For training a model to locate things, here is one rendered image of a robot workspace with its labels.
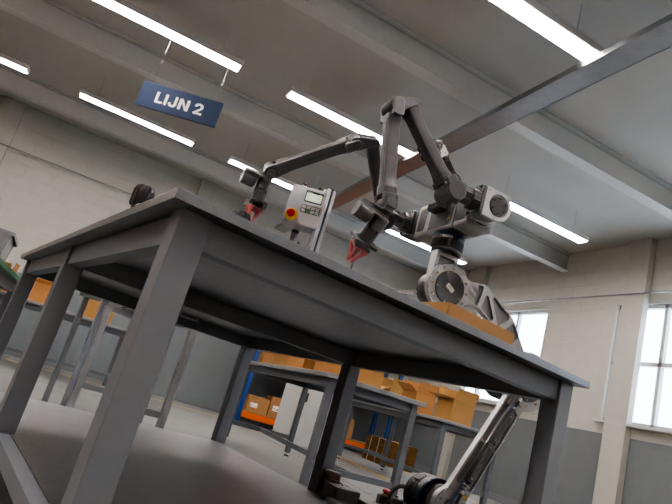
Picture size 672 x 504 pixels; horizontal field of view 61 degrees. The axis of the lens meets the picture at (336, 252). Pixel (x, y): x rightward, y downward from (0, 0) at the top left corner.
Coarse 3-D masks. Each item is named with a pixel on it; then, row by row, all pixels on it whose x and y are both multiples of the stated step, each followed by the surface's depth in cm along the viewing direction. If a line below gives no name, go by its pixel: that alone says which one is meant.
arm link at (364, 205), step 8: (360, 200) 196; (368, 200) 196; (392, 200) 197; (360, 208) 193; (368, 208) 195; (376, 208) 198; (384, 208) 196; (392, 208) 197; (360, 216) 195; (368, 216) 195
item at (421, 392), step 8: (400, 384) 691; (408, 384) 670; (416, 384) 705; (424, 384) 668; (408, 392) 682; (416, 392) 665; (424, 392) 668; (424, 400) 666; (432, 400) 670; (424, 408) 665; (432, 408) 669
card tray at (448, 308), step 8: (432, 304) 143; (440, 304) 141; (448, 304) 139; (448, 312) 138; (456, 312) 140; (464, 312) 141; (464, 320) 141; (472, 320) 143; (480, 320) 145; (480, 328) 144; (488, 328) 146; (496, 328) 148; (496, 336) 148; (504, 336) 150; (512, 336) 151; (512, 344) 151
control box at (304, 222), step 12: (300, 192) 262; (324, 192) 263; (288, 204) 260; (300, 204) 260; (312, 204) 261; (288, 216) 259; (300, 216) 259; (312, 216) 259; (300, 228) 263; (312, 228) 258
